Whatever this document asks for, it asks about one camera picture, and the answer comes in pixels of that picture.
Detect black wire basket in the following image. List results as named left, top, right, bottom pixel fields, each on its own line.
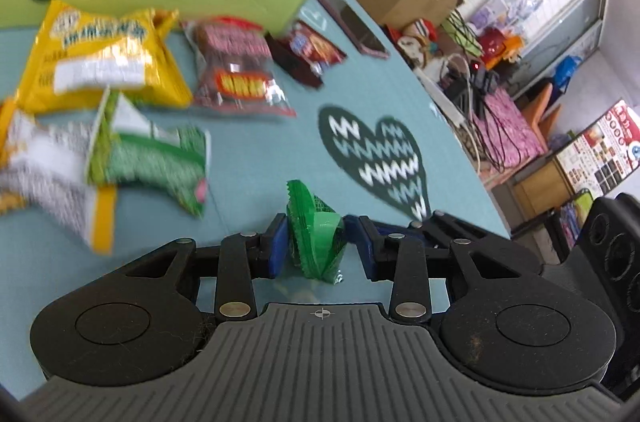
left=442, top=10, right=482, bottom=58

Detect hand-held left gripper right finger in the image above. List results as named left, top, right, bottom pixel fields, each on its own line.
left=344, top=215, right=543, bottom=323

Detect small green candy packet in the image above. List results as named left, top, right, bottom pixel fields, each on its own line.
left=285, top=179, right=347, bottom=286

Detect orange bag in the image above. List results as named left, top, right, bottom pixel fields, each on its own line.
left=486, top=36, right=527, bottom=64

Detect clear dark red snack packet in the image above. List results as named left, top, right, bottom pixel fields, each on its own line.
left=181, top=18, right=297, bottom=119

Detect orange chair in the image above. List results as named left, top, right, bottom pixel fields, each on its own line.
left=519, top=81, right=564, bottom=139

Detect wooden cabinet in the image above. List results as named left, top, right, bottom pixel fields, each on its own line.
left=489, top=159, right=577, bottom=234

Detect smartphone with pink case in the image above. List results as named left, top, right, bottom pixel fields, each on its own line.
left=316, top=0, right=390, bottom=60

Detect small doll figure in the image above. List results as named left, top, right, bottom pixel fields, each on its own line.
left=389, top=19, right=442, bottom=69

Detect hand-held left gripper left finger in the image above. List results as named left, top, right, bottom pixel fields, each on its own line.
left=97, top=212, right=291, bottom=321

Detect yellow snack packet white label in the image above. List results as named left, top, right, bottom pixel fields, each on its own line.
left=16, top=0, right=194, bottom=114

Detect printed menu poster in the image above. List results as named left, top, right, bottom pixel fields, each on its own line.
left=555, top=99, right=640, bottom=199

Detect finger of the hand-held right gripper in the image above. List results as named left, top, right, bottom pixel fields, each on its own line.
left=372, top=211, right=544, bottom=275

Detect green snack packet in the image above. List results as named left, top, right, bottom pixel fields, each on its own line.
left=86, top=89, right=212, bottom=219

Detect blue plastic bag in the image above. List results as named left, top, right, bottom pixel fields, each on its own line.
left=554, top=54, right=584, bottom=96

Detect black charger plugs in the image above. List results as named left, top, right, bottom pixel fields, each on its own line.
left=442, top=60, right=501, bottom=103

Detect white and yellow snack packet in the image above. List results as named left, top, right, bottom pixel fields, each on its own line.
left=0, top=99, right=119, bottom=257

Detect white power strip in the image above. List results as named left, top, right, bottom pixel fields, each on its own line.
left=414, top=65, right=482, bottom=129

